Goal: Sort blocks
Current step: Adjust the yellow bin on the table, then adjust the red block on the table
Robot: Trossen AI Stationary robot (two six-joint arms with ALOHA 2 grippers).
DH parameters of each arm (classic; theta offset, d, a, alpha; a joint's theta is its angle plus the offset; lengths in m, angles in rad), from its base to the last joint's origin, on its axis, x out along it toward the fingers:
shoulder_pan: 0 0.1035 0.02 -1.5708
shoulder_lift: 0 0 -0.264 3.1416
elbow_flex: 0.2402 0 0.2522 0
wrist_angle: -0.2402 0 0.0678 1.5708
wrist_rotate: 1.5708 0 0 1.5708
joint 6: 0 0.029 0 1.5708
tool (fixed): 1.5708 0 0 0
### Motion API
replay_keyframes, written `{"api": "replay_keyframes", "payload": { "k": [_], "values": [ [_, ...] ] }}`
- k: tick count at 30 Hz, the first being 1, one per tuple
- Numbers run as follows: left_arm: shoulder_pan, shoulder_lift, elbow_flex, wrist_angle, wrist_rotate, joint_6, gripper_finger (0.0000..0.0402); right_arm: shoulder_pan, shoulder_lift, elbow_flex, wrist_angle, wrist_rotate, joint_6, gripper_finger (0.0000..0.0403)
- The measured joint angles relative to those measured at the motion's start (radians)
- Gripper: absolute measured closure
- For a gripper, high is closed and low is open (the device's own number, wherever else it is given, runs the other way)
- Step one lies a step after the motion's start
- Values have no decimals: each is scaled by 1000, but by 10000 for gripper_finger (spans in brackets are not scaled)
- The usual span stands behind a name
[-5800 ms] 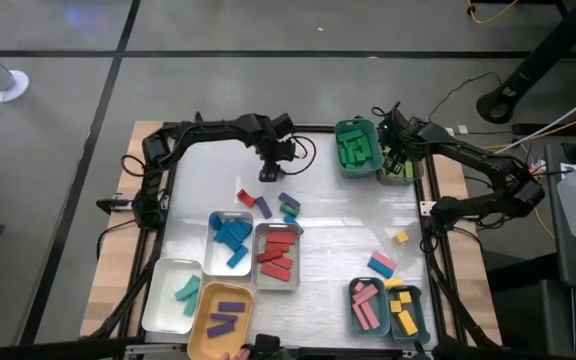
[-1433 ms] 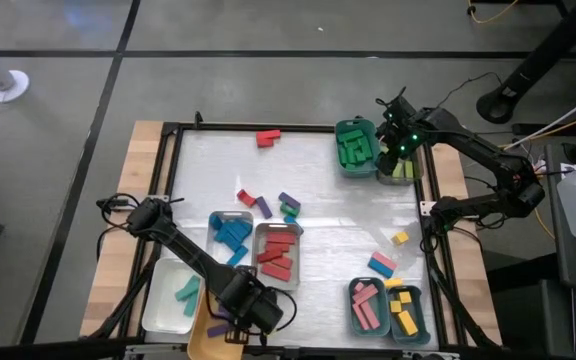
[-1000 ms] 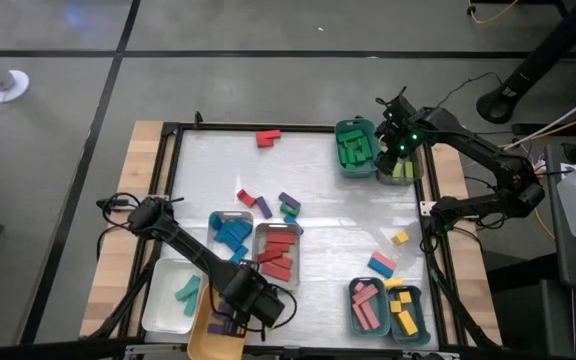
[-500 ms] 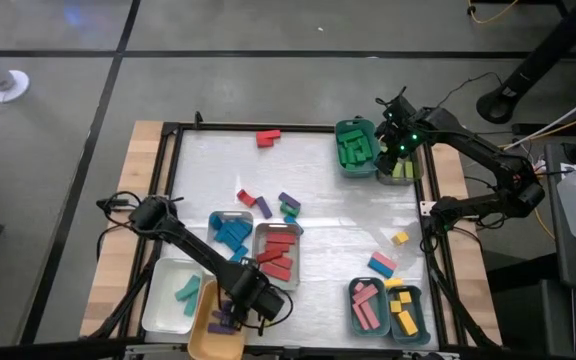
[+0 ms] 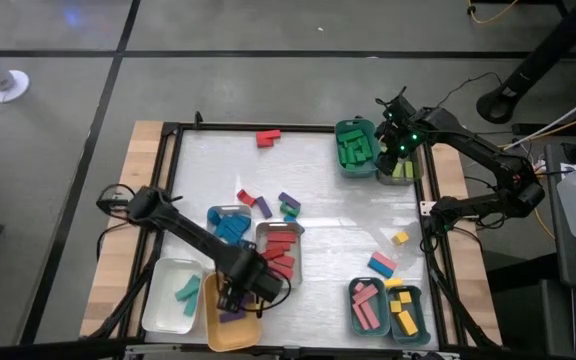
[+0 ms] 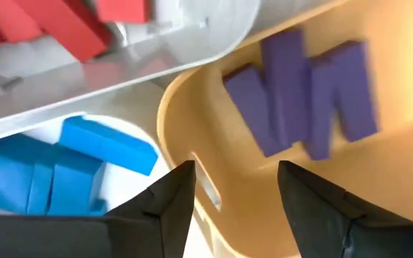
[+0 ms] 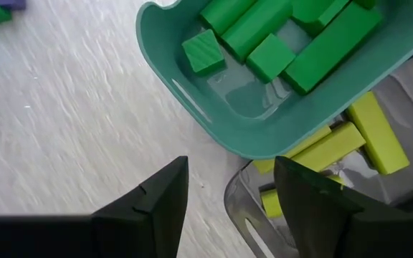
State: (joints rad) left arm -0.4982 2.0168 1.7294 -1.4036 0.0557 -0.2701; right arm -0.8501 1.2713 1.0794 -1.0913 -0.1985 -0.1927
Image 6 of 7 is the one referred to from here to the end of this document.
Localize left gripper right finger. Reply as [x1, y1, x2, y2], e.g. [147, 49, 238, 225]
[277, 160, 413, 258]

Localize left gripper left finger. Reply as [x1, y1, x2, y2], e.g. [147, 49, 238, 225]
[104, 160, 196, 258]

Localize white plastic bin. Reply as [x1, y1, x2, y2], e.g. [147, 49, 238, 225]
[0, 113, 174, 218]

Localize orange plastic bin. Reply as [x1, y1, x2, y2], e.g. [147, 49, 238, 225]
[156, 0, 413, 258]

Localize purple block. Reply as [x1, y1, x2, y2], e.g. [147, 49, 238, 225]
[260, 27, 311, 146]
[319, 39, 379, 143]
[222, 63, 292, 158]
[303, 57, 338, 161]

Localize grey plastic bin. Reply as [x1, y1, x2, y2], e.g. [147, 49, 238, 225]
[0, 0, 262, 146]

